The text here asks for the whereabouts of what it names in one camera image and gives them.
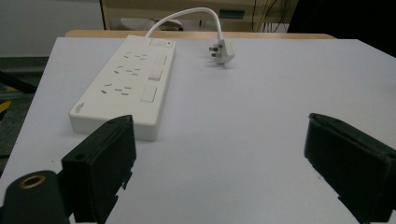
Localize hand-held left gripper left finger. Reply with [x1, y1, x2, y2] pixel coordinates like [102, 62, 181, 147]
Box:
[57, 114, 137, 224]

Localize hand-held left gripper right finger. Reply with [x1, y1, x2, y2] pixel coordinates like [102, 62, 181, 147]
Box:
[304, 112, 396, 224]

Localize white power strip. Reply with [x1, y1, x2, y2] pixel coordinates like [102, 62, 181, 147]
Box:
[68, 34, 177, 142]

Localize white power plug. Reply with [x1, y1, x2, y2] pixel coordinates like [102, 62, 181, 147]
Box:
[208, 38, 236, 65]

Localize dark curtain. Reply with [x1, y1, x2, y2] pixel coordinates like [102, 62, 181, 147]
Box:
[287, 0, 396, 59]

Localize wooden cabinet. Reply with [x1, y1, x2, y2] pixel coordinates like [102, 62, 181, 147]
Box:
[100, 0, 300, 33]

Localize black cables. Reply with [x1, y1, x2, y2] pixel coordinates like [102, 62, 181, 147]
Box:
[251, 0, 292, 33]

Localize white power cable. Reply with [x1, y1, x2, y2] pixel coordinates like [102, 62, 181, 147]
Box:
[144, 7, 225, 42]

